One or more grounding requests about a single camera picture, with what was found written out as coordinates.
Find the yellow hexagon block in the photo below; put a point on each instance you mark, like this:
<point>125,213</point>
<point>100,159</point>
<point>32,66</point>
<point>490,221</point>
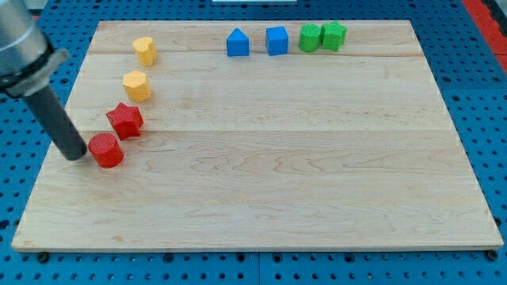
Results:
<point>137,86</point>

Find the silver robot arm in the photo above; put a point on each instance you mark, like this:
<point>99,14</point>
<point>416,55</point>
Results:
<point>28,59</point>

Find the green star block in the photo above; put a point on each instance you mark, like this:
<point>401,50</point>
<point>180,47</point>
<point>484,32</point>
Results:
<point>332,36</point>

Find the yellow heart block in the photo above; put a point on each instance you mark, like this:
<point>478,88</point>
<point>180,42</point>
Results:
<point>145,51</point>

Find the blue cube block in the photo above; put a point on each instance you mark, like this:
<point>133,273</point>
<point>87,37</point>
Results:
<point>276,40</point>

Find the light wooden board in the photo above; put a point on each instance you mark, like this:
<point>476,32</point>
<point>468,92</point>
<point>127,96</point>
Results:
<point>343,151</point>

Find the green cylinder block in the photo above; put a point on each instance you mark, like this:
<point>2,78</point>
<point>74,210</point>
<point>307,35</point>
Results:
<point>309,37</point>

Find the red star block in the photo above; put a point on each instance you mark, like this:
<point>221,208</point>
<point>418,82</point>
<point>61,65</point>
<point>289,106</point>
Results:
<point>126,121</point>

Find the blue pentagon house block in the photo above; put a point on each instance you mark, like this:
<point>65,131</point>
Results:
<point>238,44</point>

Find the red cylinder block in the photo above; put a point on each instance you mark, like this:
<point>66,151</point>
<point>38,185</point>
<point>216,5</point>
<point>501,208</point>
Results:
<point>106,150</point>

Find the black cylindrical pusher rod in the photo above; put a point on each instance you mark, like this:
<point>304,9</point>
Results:
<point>50,113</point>

